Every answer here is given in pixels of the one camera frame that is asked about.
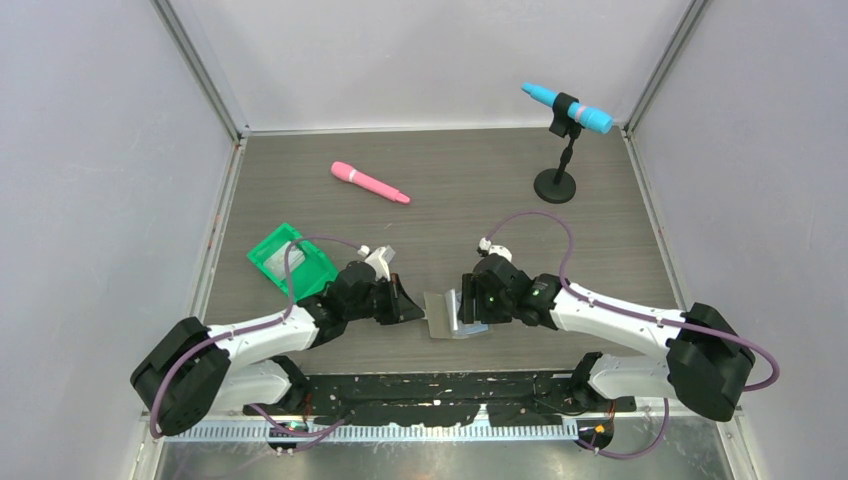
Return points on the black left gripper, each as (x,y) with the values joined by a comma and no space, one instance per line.
(400,306)

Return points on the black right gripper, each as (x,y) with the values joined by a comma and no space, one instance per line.
(473,288)

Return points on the grey card holder wallet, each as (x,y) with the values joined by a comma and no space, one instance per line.
(442,317)

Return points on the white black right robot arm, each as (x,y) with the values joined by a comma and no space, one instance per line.
(688,356)

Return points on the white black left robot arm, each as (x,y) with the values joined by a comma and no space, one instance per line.
(195,370)

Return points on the silver card in bin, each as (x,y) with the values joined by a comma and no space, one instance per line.
(286,258)

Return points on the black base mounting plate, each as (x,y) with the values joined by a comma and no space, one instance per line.
(511,398)

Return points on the green plastic bin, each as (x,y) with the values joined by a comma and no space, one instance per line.
(308,267)

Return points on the pink toy microphone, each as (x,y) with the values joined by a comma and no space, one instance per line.
(350,174)

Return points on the black microphone stand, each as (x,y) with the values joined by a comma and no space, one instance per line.
(556,185)

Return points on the blue toy microphone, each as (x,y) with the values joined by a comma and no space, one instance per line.
(568,112)

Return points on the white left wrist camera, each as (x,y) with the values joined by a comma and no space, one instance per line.
(379,259)

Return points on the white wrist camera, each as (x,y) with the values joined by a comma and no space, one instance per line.
(379,259)
(486,248)

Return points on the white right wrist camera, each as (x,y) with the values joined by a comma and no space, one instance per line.
(486,248)

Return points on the aluminium front rail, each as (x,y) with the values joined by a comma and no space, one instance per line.
(247,424)

